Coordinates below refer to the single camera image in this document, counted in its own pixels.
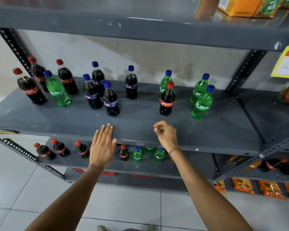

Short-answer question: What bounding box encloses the person's left hand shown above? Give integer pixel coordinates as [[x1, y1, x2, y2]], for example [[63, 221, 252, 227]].
[[89, 123, 118, 169]]

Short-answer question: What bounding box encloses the person's right hand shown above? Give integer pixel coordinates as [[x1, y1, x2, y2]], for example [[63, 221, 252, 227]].
[[154, 120, 181, 153]]

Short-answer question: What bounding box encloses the person's left forearm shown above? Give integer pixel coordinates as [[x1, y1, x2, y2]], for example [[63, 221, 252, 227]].
[[25, 163, 104, 231]]

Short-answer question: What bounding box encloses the person's right forearm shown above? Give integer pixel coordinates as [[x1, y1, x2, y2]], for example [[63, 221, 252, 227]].
[[169, 148, 254, 231]]

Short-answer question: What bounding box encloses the red cap cola bottle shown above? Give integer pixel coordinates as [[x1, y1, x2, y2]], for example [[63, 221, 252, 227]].
[[56, 59, 79, 96], [75, 141, 90, 159], [279, 158, 289, 175], [159, 81, 176, 117], [28, 56, 49, 92], [34, 142, 57, 161], [51, 139, 71, 158], [13, 68, 48, 106], [119, 144, 129, 162]]

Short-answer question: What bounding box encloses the grey metal shelf rack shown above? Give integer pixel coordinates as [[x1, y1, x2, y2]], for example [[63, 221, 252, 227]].
[[213, 34, 289, 185], [0, 0, 289, 190]]

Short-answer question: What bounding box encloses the green soda bottle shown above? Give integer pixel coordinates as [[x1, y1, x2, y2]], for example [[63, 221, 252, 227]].
[[133, 146, 143, 163], [159, 70, 173, 94], [191, 85, 216, 120], [189, 73, 210, 107], [43, 70, 71, 107], [155, 148, 165, 163]]

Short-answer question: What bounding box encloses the blue cap cola bottle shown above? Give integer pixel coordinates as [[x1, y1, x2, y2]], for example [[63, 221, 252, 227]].
[[83, 74, 103, 110], [125, 65, 138, 100], [92, 61, 106, 96], [258, 158, 270, 173], [103, 81, 120, 118]]

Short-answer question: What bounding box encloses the paper shelf label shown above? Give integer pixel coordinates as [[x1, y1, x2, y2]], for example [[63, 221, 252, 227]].
[[0, 128, 50, 143]]

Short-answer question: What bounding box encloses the orange soda bottle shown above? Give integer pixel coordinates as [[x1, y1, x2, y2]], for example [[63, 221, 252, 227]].
[[245, 160, 262, 171]]

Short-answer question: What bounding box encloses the amber bottle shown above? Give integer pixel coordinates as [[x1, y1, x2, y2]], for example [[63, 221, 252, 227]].
[[194, 0, 220, 21]]

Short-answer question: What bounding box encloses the red green snack packet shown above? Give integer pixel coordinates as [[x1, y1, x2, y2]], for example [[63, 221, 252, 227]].
[[277, 84, 289, 104]]

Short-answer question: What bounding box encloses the yellow price sign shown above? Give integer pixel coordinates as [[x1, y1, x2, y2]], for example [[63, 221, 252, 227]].
[[271, 34, 289, 80]]

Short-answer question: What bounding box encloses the orange carton box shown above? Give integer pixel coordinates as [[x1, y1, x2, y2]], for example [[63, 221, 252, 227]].
[[218, 0, 264, 17]]

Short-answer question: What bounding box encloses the green label snack pack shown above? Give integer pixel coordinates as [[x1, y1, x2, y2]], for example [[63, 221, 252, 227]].
[[253, 0, 286, 19]]

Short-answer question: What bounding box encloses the thin metal bracelet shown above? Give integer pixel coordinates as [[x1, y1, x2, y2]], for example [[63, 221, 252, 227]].
[[168, 146, 181, 157]]

